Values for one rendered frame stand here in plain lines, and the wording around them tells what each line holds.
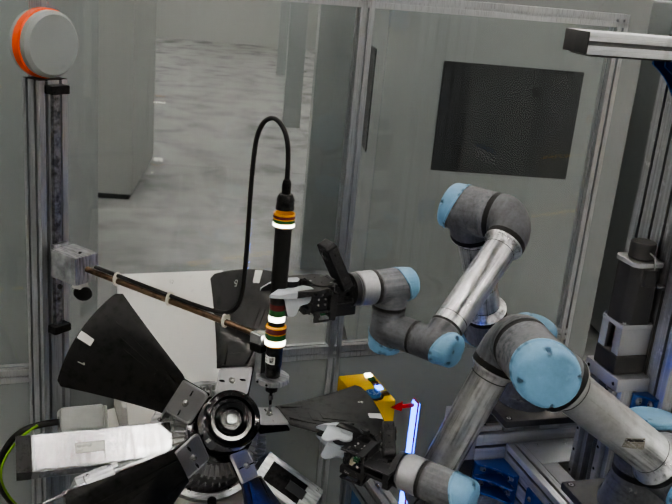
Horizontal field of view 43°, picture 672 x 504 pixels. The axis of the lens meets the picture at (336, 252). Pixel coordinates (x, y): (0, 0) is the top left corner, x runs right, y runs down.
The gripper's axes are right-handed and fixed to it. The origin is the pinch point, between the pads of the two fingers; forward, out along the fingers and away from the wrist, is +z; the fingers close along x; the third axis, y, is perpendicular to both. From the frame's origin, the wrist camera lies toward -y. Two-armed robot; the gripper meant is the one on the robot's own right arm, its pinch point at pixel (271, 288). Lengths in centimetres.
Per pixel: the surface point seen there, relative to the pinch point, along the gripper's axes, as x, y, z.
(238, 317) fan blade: 15.1, 12.3, -0.5
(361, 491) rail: 15, 66, -40
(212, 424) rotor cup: -2.7, 26.9, 12.3
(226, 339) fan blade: 14.2, 16.8, 2.4
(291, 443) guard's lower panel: 64, 80, -46
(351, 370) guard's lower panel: 61, 56, -63
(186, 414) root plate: 6.2, 28.8, 14.3
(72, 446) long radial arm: 15, 36, 36
